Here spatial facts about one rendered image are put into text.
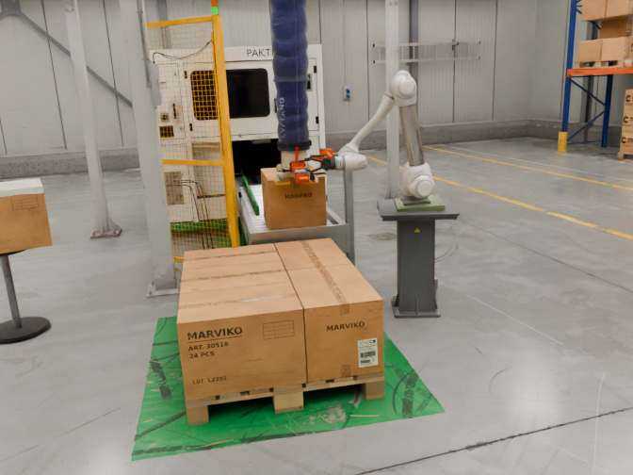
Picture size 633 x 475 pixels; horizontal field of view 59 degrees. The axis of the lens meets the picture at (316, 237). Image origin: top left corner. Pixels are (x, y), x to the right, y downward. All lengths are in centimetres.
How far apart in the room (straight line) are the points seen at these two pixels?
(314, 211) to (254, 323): 146
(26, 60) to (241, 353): 1047
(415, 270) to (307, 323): 131
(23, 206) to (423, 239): 260
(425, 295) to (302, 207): 104
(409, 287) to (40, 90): 994
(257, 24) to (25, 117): 502
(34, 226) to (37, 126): 866
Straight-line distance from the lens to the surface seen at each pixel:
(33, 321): 454
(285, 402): 294
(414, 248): 383
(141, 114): 449
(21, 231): 410
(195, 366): 281
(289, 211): 397
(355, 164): 367
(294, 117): 373
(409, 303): 396
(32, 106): 1268
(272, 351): 280
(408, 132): 354
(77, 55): 671
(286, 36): 371
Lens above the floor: 159
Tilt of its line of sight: 15 degrees down
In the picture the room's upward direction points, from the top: 3 degrees counter-clockwise
